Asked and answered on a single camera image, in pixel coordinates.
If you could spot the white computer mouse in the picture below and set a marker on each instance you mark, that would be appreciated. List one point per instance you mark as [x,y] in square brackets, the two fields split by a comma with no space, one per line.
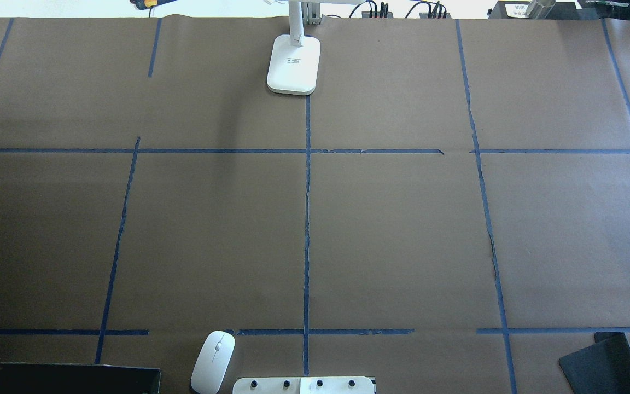
[212,363]

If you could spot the grey laptop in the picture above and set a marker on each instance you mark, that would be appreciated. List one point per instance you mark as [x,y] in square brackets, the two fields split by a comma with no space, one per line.
[77,378]

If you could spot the white desk lamp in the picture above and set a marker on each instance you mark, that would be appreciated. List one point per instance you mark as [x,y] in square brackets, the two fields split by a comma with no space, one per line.
[295,56]

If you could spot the orange black tool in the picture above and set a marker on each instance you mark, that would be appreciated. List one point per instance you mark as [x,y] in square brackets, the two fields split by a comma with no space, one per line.
[148,4]

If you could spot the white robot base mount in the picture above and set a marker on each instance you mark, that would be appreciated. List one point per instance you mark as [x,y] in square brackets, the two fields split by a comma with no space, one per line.
[313,384]

